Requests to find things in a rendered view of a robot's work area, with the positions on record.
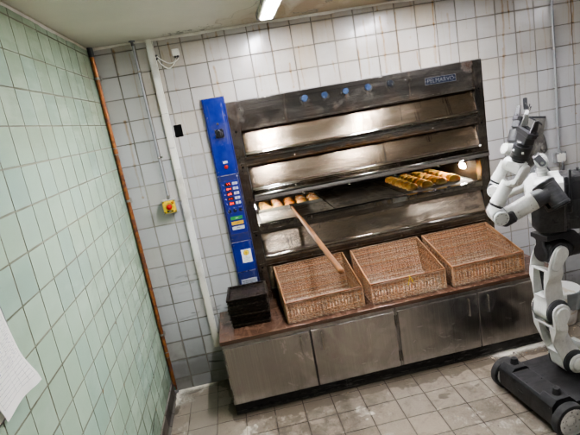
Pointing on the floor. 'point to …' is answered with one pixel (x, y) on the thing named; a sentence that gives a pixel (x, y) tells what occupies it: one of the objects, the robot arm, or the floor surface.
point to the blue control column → (223, 150)
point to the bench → (375, 340)
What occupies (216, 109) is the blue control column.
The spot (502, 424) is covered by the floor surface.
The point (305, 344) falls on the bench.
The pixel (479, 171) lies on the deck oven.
